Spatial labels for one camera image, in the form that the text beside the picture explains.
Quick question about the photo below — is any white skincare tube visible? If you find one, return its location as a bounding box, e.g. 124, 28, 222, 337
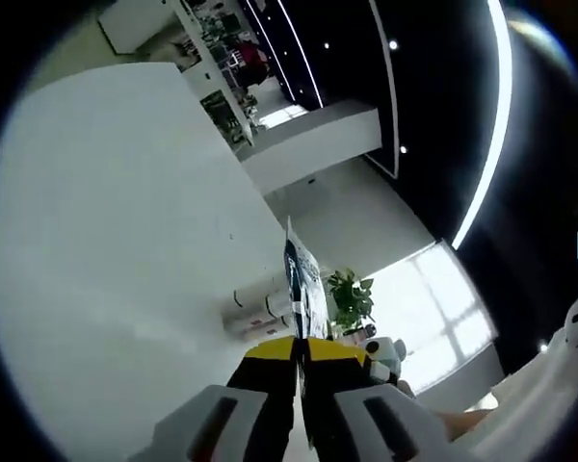
231, 286, 290, 310

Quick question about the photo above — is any curved ceiling light strip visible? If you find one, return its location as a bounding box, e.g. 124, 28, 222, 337
451, 0, 520, 250

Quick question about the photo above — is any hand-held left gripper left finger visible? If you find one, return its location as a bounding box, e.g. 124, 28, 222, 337
142, 335, 302, 462

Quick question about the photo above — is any row of white desks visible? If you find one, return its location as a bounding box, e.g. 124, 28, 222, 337
172, 0, 257, 145

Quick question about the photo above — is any bright window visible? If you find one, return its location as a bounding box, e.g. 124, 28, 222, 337
365, 240, 505, 386

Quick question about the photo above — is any person's white shirt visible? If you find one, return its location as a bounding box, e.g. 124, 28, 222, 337
442, 331, 578, 462

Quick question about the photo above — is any green potted plant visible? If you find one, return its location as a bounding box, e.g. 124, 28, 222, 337
326, 268, 377, 334

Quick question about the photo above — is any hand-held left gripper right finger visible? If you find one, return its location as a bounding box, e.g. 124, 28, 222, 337
302, 336, 453, 462

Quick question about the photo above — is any green skincare sachet packet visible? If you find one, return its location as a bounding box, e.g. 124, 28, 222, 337
281, 215, 330, 434

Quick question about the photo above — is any red board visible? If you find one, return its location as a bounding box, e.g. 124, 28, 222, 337
238, 40, 270, 73

